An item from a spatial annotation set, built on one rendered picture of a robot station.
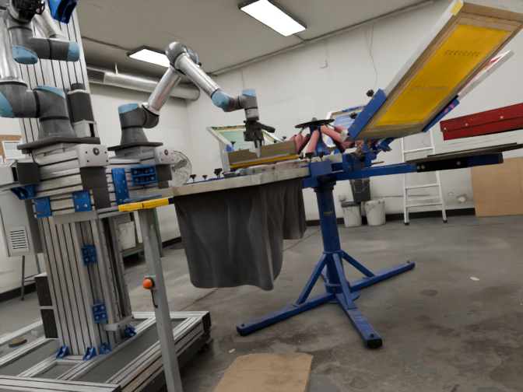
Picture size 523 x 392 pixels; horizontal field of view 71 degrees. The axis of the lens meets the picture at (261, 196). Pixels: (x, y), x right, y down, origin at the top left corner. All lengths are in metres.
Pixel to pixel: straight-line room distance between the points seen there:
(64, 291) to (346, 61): 5.22
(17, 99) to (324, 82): 5.14
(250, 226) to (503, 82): 4.90
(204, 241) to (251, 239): 0.24
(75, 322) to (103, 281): 0.26
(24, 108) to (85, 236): 0.66
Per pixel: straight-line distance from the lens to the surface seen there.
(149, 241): 1.43
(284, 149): 1.89
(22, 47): 1.59
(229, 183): 1.39
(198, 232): 1.65
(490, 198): 5.80
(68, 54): 1.63
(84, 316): 2.10
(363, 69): 6.17
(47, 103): 1.80
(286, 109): 6.52
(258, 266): 1.51
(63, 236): 2.06
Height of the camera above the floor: 0.98
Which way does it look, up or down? 3 degrees down
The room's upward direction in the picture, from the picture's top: 9 degrees counter-clockwise
